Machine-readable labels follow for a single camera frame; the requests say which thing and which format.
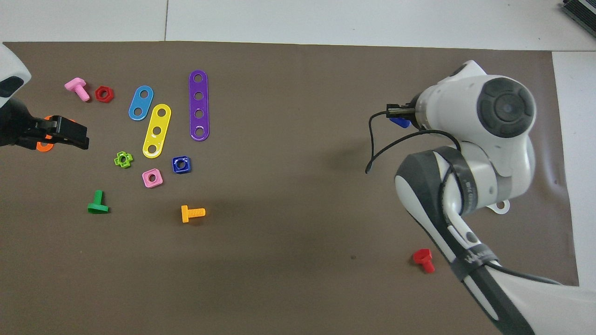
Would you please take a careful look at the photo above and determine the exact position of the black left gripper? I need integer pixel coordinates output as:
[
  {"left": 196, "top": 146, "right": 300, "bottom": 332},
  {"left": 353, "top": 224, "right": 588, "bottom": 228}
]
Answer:
[{"left": 0, "top": 98, "right": 90, "bottom": 150}]

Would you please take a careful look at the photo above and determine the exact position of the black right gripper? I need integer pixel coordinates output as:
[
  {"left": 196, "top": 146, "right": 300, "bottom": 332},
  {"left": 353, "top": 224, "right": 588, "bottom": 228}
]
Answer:
[{"left": 386, "top": 100, "right": 422, "bottom": 127}]

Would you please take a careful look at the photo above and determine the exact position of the orange angled three-hole plate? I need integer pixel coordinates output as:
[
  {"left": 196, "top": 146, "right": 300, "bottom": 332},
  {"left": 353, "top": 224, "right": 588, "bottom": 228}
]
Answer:
[{"left": 36, "top": 115, "right": 77, "bottom": 153}]

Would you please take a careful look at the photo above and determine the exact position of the pink round-head toy bolt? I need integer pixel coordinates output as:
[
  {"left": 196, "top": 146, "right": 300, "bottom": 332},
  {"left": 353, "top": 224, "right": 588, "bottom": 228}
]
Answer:
[{"left": 64, "top": 77, "right": 91, "bottom": 102}]

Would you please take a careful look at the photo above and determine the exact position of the blue two-hole strip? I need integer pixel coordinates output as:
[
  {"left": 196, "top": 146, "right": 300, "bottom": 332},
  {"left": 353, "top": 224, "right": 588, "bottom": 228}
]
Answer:
[{"left": 128, "top": 85, "right": 154, "bottom": 121}]

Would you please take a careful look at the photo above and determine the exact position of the dark green toy bolt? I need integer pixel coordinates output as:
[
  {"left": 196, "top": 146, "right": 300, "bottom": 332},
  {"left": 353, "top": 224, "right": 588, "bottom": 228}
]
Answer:
[{"left": 87, "top": 189, "right": 110, "bottom": 214}]

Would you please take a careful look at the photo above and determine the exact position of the pink square toy nut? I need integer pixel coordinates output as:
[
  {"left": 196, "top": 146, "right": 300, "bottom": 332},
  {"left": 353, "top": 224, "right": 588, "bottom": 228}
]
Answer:
[{"left": 142, "top": 168, "right": 164, "bottom": 188}]

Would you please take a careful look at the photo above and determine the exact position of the yellow three-hole strip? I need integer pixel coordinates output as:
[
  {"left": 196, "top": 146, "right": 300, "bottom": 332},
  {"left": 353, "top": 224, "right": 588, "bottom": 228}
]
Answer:
[{"left": 142, "top": 103, "right": 172, "bottom": 159}]

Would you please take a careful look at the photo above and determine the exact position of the purple four-hole strip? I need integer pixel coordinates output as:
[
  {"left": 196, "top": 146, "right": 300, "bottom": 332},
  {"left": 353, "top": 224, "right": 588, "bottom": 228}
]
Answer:
[{"left": 189, "top": 70, "right": 210, "bottom": 141}]

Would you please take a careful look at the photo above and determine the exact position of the orange toy bolt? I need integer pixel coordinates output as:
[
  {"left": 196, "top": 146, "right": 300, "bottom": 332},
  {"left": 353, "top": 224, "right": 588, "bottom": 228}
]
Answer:
[{"left": 181, "top": 205, "right": 206, "bottom": 224}]

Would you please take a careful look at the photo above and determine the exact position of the brown table mat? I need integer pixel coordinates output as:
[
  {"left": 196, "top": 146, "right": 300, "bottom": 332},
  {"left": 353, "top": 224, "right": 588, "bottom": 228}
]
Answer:
[{"left": 0, "top": 41, "right": 580, "bottom": 335}]

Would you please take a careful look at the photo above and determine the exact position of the red toy bolt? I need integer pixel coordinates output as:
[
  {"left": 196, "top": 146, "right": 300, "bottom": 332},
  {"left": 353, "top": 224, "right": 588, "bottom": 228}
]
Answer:
[{"left": 413, "top": 248, "right": 436, "bottom": 274}]

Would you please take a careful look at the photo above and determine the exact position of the dark grey ribbed device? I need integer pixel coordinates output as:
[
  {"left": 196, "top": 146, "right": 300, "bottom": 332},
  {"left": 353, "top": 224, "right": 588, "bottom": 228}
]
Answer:
[{"left": 561, "top": 0, "right": 596, "bottom": 33}]

